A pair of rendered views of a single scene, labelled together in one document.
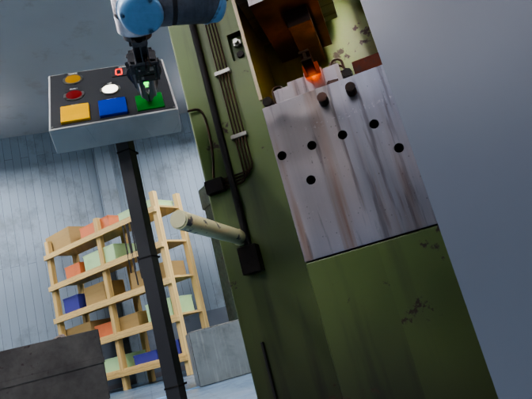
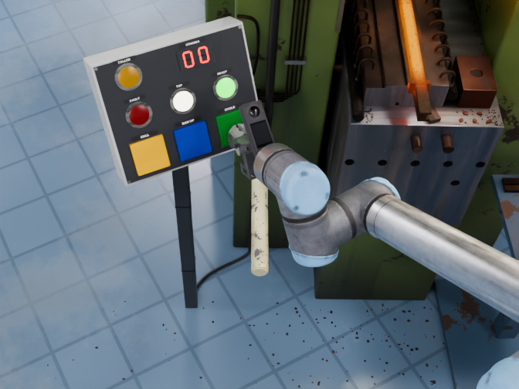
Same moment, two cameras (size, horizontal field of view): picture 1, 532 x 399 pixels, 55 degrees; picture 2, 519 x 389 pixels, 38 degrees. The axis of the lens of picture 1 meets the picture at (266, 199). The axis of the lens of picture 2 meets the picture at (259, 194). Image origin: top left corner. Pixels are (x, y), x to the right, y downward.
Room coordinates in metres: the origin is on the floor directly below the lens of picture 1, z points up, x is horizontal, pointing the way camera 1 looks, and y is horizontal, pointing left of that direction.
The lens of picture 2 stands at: (0.23, 0.48, 2.30)
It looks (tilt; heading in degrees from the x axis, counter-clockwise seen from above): 54 degrees down; 344
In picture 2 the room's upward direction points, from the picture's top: 3 degrees clockwise
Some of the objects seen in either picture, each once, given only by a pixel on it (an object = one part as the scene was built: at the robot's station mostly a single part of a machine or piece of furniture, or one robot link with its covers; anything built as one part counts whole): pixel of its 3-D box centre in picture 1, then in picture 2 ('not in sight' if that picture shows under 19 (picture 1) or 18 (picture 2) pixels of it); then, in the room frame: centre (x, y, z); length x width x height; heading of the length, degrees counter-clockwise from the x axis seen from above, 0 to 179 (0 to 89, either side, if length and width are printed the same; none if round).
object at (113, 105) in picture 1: (113, 108); (192, 140); (1.29, 0.34, 1.01); 0.07 x 0.05 x 0.07; 102
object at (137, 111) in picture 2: (74, 94); (139, 114); (1.31, 0.45, 1.09); 0.05 x 0.03 x 0.04; 77
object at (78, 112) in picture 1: (75, 114); (150, 154); (1.27, 0.44, 1.01); 0.07 x 0.05 x 0.07; 102
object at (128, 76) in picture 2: (73, 79); (128, 76); (1.35, 0.46, 1.16); 0.05 x 0.03 x 0.04; 77
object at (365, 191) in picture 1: (361, 180); (398, 102); (1.57, -0.30, 0.69); 0.56 x 0.38 x 0.45; 167
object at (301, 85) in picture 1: (320, 109); (396, 35); (1.57, -0.25, 0.96); 0.42 x 0.20 x 0.09; 167
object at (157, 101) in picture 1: (150, 103); (232, 126); (1.31, 0.24, 1.00); 0.07 x 0.05 x 0.07; 102
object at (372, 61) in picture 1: (370, 74); (473, 82); (1.39, -0.39, 0.95); 0.12 x 0.09 x 0.07; 167
